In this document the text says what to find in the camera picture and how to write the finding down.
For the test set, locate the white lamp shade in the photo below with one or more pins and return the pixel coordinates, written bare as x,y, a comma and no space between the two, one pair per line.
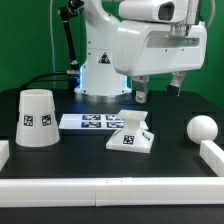
37,125

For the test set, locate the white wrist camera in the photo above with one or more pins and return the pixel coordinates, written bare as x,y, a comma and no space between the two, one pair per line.
168,11

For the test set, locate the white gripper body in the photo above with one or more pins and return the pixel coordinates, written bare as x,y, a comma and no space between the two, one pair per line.
143,49

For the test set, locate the white front rail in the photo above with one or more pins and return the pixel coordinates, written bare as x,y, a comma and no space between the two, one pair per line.
111,191

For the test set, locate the black camera stand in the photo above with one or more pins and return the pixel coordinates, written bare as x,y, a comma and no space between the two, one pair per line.
66,13

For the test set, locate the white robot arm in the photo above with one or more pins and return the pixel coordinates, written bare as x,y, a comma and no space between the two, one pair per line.
99,81

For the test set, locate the white lamp base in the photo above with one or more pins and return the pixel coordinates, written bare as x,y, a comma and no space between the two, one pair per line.
134,136

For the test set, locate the white left rail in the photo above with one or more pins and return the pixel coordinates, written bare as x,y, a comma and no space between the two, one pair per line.
4,153

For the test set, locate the white marker plate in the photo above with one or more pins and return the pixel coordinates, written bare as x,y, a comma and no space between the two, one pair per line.
91,122

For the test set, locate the white lamp bulb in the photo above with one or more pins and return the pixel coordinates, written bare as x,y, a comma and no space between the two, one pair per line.
202,128

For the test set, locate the white rail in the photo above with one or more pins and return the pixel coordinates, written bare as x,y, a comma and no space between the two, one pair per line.
4,153
111,191
213,155

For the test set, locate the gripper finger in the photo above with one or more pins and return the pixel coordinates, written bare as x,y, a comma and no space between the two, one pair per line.
173,89
140,84

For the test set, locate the white right rail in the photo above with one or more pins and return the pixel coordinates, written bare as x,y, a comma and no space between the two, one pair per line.
213,155

